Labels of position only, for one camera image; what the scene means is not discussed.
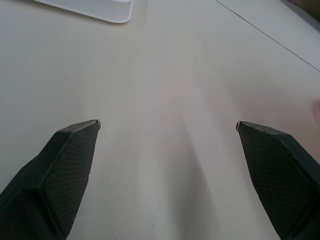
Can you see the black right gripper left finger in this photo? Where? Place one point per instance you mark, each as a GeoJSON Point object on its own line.
{"type": "Point", "coordinates": [57, 180]}

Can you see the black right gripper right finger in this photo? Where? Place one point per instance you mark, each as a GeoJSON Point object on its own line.
{"type": "Point", "coordinates": [280, 175]}

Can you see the white flat tray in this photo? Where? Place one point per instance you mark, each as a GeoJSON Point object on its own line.
{"type": "Point", "coordinates": [97, 10]}

